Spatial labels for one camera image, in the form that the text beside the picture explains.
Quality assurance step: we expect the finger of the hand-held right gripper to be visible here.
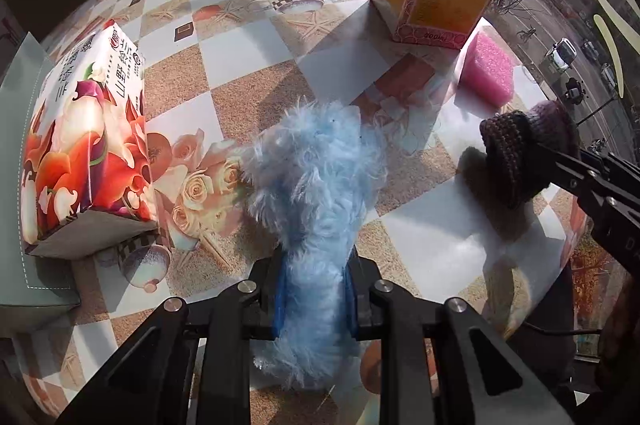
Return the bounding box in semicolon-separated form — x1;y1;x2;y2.
549;171;622;212
536;143;609;174

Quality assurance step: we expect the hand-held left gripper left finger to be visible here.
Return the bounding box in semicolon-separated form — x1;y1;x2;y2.
55;250;286;425

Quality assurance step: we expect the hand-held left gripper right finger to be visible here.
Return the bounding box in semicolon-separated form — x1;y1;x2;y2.
345;255;576;425

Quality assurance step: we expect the dark maroon knit hat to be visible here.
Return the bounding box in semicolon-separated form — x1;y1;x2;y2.
479;101;581;210

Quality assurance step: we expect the light blue fluffy cloth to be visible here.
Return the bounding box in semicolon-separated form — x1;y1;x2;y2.
240;100;388;391

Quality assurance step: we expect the floral printed carton box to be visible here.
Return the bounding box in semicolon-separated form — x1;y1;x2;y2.
20;20;161;261

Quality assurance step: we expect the white car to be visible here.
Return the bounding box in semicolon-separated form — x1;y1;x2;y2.
546;37;577;73

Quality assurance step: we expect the pink foam sponge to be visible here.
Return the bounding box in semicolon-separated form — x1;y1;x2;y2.
459;31;517;106

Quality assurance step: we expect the patterned checkered tablecloth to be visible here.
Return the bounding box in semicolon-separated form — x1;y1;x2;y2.
10;0;591;425

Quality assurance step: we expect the pale green stitched bag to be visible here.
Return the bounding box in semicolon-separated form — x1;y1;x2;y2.
0;32;82;336

